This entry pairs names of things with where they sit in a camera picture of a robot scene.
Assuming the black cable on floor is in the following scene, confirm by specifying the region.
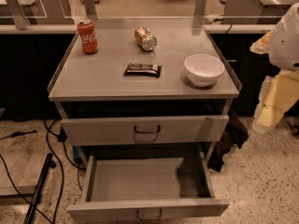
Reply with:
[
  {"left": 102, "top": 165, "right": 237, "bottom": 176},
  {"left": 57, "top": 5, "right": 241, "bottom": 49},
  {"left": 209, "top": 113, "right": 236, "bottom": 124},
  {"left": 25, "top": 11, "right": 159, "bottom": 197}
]
[{"left": 0, "top": 119, "right": 87, "bottom": 224}]

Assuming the black cloth on floor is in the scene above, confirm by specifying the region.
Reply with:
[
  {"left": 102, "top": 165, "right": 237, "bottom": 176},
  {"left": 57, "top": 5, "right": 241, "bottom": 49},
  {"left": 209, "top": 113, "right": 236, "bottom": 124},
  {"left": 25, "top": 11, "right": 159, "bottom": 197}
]
[{"left": 207, "top": 110, "right": 249, "bottom": 172}]

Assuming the red coca-cola can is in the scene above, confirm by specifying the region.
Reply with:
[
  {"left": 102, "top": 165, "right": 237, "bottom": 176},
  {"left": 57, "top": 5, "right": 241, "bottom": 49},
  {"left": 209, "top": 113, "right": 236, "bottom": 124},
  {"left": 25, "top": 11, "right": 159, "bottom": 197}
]
[{"left": 77, "top": 19, "right": 98, "bottom": 54}]

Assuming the clear acrylic barrier panel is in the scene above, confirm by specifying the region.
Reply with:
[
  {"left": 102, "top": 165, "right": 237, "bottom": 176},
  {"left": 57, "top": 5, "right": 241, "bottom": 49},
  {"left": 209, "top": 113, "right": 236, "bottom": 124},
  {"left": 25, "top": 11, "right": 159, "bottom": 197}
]
[{"left": 0, "top": 0, "right": 299, "bottom": 31}]

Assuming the grey upper drawer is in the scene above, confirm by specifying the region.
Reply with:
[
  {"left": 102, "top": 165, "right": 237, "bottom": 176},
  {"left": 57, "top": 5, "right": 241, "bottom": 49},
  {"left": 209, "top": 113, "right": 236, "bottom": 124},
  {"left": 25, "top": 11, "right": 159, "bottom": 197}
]
[{"left": 62, "top": 115, "right": 229, "bottom": 147}]

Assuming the white bowl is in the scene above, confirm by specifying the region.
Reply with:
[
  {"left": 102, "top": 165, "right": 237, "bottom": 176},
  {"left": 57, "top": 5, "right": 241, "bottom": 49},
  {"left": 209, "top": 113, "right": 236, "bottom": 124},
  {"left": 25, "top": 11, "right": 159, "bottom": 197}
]
[{"left": 184, "top": 54, "right": 225, "bottom": 87}]

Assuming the black snack bar wrapper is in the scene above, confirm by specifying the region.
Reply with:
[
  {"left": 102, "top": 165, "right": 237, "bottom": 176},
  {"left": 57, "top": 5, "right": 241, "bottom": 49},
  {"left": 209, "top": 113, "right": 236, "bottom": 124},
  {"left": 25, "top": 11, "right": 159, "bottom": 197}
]
[{"left": 124, "top": 63, "right": 162, "bottom": 77}]

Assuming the grey metal drawer cabinet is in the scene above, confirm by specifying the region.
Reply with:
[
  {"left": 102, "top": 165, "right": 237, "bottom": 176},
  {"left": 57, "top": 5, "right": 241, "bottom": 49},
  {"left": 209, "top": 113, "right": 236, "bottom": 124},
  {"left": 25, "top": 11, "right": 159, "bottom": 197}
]
[{"left": 49, "top": 18, "right": 240, "bottom": 160}]

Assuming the grey desk top right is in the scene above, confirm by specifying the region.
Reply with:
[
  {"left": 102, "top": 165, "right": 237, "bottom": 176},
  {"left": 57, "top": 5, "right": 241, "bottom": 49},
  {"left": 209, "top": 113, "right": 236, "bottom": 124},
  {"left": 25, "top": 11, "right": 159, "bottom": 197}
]
[{"left": 221, "top": 0, "right": 299, "bottom": 24}]

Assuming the open grey middle drawer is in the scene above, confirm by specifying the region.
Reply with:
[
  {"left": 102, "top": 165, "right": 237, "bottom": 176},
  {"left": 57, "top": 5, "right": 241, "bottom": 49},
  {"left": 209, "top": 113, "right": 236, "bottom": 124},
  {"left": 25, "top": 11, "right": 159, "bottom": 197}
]
[{"left": 67, "top": 149, "right": 229, "bottom": 223}]

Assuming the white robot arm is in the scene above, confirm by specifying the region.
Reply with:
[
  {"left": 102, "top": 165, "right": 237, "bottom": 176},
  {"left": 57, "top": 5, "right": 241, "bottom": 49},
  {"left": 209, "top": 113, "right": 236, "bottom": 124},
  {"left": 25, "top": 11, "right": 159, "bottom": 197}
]
[{"left": 249, "top": 4, "right": 299, "bottom": 133}]

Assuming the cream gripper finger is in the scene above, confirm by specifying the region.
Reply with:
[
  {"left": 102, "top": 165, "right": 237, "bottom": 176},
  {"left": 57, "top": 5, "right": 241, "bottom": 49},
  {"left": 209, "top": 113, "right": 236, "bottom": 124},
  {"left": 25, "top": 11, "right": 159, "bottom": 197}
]
[
  {"left": 249, "top": 31, "right": 273, "bottom": 54},
  {"left": 252, "top": 70, "right": 299, "bottom": 133}
]

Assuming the black pole on floor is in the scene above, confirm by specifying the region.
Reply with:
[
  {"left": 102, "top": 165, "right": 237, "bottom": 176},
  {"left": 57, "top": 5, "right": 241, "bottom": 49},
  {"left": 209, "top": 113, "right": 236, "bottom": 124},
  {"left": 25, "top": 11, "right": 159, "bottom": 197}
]
[{"left": 23, "top": 153, "right": 53, "bottom": 224}]

